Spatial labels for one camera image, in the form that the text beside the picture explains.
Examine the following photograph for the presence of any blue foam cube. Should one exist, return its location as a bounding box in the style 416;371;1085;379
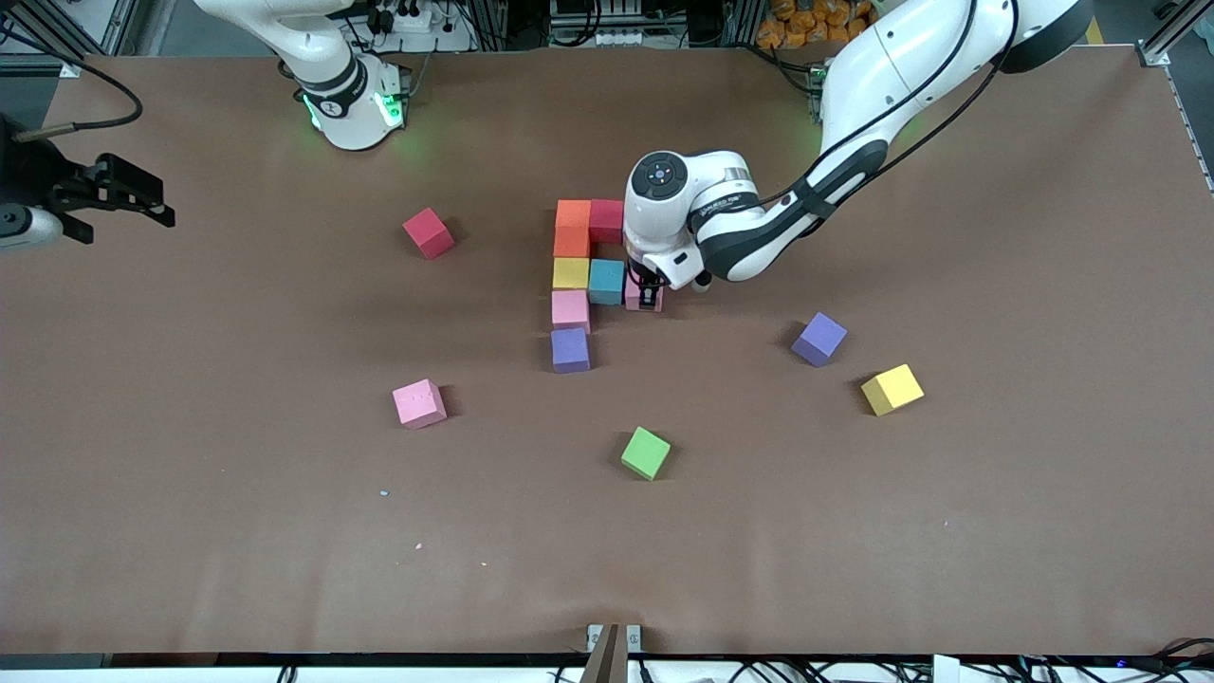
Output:
588;258;627;306

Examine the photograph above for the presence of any red foam cube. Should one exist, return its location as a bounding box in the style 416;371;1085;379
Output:
589;198;627;246
401;207;456;261

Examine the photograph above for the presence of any purple foam cube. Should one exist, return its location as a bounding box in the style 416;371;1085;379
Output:
792;311;849;368
550;327;592;374

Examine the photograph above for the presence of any green foam cube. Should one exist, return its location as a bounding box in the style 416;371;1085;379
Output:
620;425;672;482

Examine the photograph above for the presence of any white rack device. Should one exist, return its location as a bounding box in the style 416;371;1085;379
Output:
548;0;657;48

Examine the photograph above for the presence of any orange packets pile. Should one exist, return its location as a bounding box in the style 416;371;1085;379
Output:
756;0;883;50

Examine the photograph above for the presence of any white power strip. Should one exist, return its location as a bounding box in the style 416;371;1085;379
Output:
365;3;435;35

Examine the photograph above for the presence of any brown paper table cover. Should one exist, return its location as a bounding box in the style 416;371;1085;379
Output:
0;46;1214;657

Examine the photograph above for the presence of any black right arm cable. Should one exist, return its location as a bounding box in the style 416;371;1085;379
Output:
0;24;144;143

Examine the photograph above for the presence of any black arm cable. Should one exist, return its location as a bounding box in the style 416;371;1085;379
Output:
759;0;1021;208
0;24;144;143

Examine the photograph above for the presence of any aluminium corner frame beam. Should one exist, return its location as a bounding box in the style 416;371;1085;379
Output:
1141;0;1214;67
17;0;107;79

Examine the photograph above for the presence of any aluminium frame post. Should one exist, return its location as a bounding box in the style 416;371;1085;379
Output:
728;0;765;48
471;0;509;51

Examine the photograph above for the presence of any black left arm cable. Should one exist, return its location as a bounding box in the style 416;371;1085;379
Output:
759;0;1021;208

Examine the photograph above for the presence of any metal table edge bracket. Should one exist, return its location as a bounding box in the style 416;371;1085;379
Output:
585;623;643;683

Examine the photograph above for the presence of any aluminium table side rail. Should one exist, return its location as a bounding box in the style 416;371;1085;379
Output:
1165;65;1214;195

